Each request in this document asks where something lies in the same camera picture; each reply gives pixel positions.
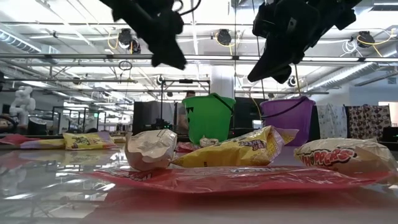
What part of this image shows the black computer case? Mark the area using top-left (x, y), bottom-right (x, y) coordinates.
top-left (233, 96), bottom-right (264, 131)

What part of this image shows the black round bin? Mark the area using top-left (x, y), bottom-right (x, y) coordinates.
top-left (27, 117), bottom-right (48, 136)

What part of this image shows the black metal rig frame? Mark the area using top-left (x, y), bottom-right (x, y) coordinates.
top-left (159, 78), bottom-right (211, 128)

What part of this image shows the white patterned cloth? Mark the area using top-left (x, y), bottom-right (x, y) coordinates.
top-left (315, 103), bottom-right (348, 140)

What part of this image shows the person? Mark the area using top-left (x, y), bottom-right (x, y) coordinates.
top-left (176, 90), bottom-right (197, 135)

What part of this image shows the white building column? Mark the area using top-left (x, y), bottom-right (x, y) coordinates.
top-left (210, 64), bottom-right (236, 100)

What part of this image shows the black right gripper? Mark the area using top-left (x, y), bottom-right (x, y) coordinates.
top-left (247, 0), bottom-right (321, 85)

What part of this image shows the black ceiling cable reel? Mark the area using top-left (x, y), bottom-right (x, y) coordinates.
top-left (216, 29), bottom-right (233, 47)
top-left (118, 28), bottom-right (142, 54)
top-left (356, 30), bottom-right (376, 49)

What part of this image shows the green halloween bucket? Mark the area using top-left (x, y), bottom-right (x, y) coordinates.
top-left (182, 92), bottom-right (237, 146)

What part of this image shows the white Whoppers candy packet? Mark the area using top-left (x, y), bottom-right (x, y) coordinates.
top-left (124, 129), bottom-right (178, 172)
top-left (198, 136), bottom-right (220, 148)
top-left (294, 138), bottom-right (398, 180)

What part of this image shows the silver ventilation duct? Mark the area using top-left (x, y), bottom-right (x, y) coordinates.
top-left (0, 29), bottom-right (43, 54)
top-left (307, 60), bottom-right (398, 91)

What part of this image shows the purple halloween bucket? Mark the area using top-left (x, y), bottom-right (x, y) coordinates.
top-left (259, 95), bottom-right (317, 147)

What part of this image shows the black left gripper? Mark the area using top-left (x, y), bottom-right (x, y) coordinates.
top-left (99, 0), bottom-right (187, 70)

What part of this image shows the black screen panel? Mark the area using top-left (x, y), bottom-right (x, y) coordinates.
top-left (132, 100), bottom-right (175, 135)

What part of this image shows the red candy packet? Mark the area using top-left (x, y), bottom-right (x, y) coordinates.
top-left (175, 141), bottom-right (201, 154)
top-left (82, 166), bottom-right (398, 195)
top-left (0, 133), bottom-right (40, 146)

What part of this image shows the black electronics box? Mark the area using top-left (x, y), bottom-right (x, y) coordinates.
top-left (381, 126), bottom-right (398, 144)

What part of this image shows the dark patterned cloth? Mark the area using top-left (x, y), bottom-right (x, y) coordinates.
top-left (346, 105), bottom-right (392, 140)

